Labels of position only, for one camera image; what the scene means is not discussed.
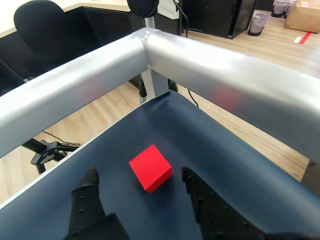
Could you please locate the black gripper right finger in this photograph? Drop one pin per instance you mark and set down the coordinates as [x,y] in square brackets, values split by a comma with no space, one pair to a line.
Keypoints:
[215,215]

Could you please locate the gripper black left finger with grey tip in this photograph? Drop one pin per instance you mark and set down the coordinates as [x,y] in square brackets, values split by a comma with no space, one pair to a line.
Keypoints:
[85,212]

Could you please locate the red cube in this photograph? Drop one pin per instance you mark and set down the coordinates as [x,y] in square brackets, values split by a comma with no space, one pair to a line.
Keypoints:
[150,167]

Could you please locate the cardboard box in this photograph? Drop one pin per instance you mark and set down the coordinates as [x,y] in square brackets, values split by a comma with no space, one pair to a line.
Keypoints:
[303,17]

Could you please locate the black tripod clamp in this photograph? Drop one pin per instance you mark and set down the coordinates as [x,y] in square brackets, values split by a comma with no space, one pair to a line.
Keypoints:
[47,153]

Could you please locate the dark blue table mat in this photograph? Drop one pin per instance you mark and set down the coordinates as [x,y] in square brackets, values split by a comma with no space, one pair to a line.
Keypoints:
[187,140]

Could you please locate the wooden-top desk, black panels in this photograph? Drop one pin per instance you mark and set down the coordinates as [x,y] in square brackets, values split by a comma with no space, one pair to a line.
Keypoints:
[100,22]

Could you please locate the black office chair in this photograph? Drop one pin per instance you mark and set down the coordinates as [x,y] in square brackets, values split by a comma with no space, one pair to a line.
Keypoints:
[40,25]

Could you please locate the mesh trash bin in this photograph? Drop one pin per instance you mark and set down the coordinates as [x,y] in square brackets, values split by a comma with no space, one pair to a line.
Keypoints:
[281,7]
[258,23]

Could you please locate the red floor tape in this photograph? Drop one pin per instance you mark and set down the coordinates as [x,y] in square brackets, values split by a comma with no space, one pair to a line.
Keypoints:
[305,38]

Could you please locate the black cabinet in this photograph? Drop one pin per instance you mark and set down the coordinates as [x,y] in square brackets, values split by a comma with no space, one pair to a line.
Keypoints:
[215,15]

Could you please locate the silver frame rail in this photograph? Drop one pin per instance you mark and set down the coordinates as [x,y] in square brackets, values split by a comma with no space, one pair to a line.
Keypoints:
[225,75]
[75,85]

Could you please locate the silver frame post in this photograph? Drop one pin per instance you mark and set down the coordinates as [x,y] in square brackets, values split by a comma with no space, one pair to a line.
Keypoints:
[155,85]

